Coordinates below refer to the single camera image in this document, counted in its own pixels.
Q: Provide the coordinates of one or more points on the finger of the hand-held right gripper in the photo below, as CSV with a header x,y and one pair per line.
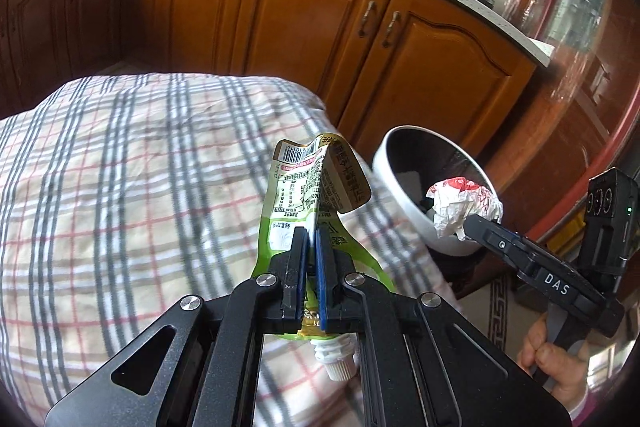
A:
x,y
500,242

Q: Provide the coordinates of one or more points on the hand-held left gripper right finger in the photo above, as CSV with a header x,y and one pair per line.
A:
x,y
322,279

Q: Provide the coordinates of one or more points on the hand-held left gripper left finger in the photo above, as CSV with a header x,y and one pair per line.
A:
x,y
299,279

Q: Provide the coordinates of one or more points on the red and white wrapper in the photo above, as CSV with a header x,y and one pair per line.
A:
x,y
460,202

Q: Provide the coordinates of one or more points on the green spout pouch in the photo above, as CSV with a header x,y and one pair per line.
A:
x,y
295,187

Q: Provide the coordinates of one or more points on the white round bin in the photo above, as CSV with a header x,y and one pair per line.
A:
x,y
430,152

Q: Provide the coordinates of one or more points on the person's right forearm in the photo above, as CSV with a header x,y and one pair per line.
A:
x,y
586,404

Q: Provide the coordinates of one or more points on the person's right hand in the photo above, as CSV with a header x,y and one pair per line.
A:
x,y
560,367

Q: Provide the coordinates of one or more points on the yellow object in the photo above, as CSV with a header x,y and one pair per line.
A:
x,y
567,232

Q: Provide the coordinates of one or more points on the round wooden table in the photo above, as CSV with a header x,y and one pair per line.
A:
x,y
560,107

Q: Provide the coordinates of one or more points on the plaid blanket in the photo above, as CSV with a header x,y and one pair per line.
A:
x,y
125,207

